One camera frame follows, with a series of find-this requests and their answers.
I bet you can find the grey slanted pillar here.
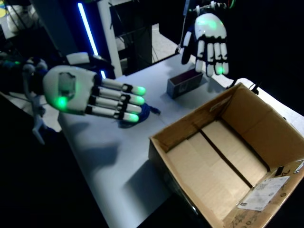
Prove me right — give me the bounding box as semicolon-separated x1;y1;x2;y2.
30;0;80;57

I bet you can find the grey mouse box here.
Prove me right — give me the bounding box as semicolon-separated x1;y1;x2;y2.
167;69;204;99

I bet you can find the blue-white LED light strip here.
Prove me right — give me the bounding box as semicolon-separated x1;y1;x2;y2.
77;2;107;79

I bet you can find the white shipping label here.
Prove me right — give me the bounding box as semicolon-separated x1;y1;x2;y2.
237;175;291;211

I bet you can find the brown cardboard box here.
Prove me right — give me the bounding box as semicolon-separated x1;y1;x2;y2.
148;82;304;228

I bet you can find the white vertical post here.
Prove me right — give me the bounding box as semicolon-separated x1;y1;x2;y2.
98;0;124;79

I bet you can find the blue object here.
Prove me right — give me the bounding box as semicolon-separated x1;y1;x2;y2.
117;102;162;129

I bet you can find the white background object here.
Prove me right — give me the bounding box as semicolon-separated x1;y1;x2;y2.
6;4;40;33

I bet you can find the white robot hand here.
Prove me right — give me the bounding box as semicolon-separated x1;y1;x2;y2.
42;52;147;124
180;13;230;78

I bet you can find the black metal rack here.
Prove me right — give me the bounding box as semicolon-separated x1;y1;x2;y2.
109;0;152;74

